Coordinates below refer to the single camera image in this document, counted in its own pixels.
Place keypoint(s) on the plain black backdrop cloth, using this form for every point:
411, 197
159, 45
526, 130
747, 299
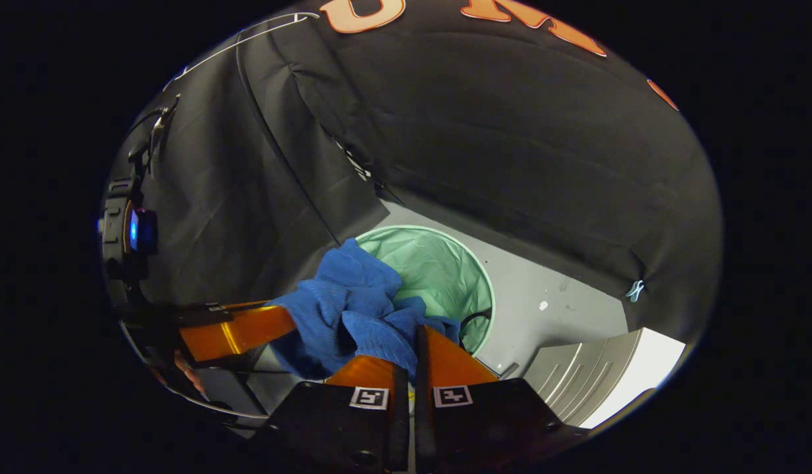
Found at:
208, 217

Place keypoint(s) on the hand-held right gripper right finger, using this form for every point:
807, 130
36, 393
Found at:
425, 408

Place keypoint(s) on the light blue clip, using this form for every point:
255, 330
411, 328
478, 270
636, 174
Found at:
635, 290

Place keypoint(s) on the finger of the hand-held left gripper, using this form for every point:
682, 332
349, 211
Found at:
241, 332
244, 304

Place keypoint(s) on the green laundry hamper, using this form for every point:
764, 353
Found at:
438, 270

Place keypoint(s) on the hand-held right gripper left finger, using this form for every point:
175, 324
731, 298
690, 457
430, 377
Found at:
399, 421

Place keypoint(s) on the grey ribbed panel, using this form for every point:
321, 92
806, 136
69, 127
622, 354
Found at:
577, 382

